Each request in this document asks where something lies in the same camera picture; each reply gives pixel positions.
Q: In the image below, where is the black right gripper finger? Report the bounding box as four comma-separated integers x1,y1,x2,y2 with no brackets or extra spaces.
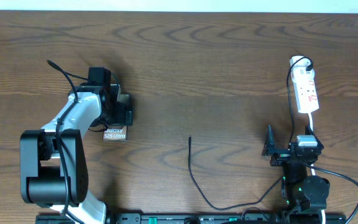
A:
305,126,314,136
264,125,275,149

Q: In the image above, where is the black charging cable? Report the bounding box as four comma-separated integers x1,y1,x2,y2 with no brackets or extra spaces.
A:
187,55,314,212

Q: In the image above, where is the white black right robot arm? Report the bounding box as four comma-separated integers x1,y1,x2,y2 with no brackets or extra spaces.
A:
262,126,330,213

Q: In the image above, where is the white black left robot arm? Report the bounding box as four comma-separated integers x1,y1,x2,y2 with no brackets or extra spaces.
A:
19,67,133,223

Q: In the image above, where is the white USB charger adapter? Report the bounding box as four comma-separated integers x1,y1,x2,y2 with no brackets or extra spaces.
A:
290,65,315,83

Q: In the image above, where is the white power strip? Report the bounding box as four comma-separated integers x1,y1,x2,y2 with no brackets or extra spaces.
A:
290,55,319,114

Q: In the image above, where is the white power strip cord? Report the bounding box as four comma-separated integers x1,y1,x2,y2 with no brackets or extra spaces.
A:
308,112,327,224

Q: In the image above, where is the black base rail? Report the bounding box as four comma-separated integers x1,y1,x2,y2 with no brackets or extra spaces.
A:
35,213,346,224

